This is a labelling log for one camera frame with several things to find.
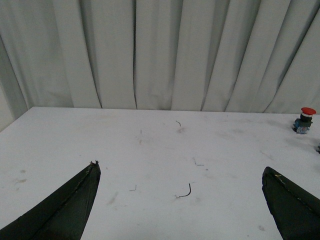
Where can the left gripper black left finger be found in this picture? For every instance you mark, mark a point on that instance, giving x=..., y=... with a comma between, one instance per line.
x=62, y=215

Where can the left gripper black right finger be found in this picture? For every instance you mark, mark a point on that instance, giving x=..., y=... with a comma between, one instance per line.
x=296, y=212

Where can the red mushroom push button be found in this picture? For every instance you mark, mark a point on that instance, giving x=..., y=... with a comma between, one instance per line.
x=302, y=124

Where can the bent staple scrap centre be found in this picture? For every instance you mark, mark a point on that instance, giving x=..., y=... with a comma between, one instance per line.
x=197, y=164

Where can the grey pleated curtain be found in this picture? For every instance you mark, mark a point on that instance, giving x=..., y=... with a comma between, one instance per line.
x=251, y=56

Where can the curved dark wire scrap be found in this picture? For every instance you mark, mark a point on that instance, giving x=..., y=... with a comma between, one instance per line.
x=187, y=194

